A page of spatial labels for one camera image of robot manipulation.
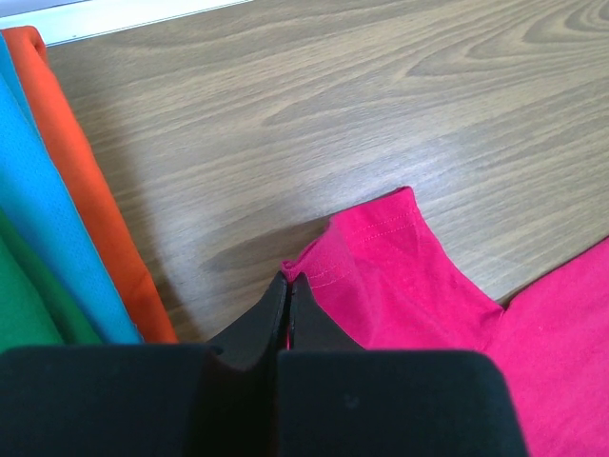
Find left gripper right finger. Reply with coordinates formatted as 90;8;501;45
277;274;528;456

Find pink t shirt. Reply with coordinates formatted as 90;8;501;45
282;187;608;456

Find folded green t shirt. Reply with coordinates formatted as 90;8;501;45
1;214;102;351

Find folded orange t shirt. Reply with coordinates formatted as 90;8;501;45
2;26;178;344

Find folded blue t shirt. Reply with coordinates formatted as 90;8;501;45
1;42;143;344

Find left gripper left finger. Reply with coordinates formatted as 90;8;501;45
1;275;288;456

